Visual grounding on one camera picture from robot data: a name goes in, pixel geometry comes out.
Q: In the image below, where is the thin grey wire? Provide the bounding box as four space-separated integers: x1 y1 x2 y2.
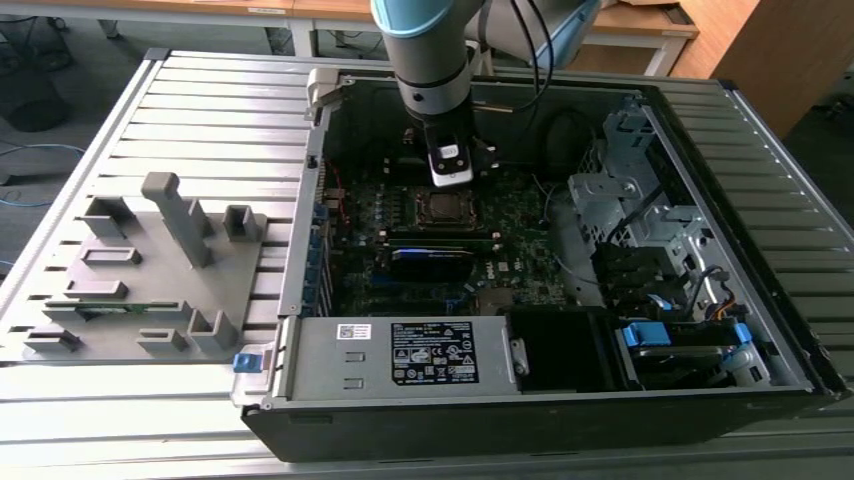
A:
539 182 605 289

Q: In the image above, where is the black plastic bracket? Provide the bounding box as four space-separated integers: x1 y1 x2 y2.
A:
591 243 679 301

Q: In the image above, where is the silver drive cage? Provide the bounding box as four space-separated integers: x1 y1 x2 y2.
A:
565 97 719 261

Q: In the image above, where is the black hard disk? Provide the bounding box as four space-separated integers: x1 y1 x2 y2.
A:
629 344 728 390

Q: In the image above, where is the green RAM stick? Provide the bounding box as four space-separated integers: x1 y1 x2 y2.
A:
73 301 182 316

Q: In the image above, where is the thin red wire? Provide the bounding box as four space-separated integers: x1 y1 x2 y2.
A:
330 167 353 226

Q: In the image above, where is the metal socket cover frame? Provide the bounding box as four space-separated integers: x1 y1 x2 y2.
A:
416 188 485 229

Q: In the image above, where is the black round bin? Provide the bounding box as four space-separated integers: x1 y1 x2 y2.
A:
0 74 73 134

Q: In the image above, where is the black graphics card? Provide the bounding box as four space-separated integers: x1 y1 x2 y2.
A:
388 246 476 284

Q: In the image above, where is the CPU socket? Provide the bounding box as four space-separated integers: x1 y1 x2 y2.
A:
411 187 489 232

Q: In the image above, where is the wooden desk white frame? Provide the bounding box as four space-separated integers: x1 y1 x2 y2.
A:
292 0 700 77
0 0 314 59

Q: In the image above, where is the thick black cable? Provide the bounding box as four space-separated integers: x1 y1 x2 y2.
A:
539 109 600 179

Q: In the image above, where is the grey parts rack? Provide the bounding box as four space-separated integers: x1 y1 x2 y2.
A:
18 171 272 362

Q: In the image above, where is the brown chipset heatsink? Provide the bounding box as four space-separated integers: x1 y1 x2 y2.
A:
476 286 516 317

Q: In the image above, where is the blue floor cable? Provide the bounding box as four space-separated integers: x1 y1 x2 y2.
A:
0 142 88 209

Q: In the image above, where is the black open PC case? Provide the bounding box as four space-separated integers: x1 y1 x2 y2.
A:
229 67 852 464

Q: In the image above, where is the green motherboard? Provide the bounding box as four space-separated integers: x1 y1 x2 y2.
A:
317 162 605 319

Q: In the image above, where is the grey power supply unit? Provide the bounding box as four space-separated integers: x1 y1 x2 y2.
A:
269 314 521 401

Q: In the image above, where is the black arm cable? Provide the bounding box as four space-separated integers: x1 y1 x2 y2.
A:
469 0 556 112

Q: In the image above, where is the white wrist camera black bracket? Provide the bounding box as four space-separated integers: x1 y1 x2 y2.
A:
423 127 476 189

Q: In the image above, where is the black RAM slot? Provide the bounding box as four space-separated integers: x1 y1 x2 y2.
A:
384 227 500 240
385 236 500 248

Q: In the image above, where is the wooden cabinet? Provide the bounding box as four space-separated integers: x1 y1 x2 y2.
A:
669 0 854 139

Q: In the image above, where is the blue disk carrier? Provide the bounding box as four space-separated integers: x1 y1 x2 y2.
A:
617 321 673 347

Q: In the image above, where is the grey plastic case latch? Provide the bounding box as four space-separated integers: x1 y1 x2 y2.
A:
304 67 345 124

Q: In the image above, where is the blue plastic clip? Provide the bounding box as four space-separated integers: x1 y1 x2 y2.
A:
729 322 759 351

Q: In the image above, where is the silver CPU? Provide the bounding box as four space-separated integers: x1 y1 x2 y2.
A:
429 195 465 219

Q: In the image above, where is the black power cable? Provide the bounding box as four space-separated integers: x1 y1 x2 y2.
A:
684 264 729 314

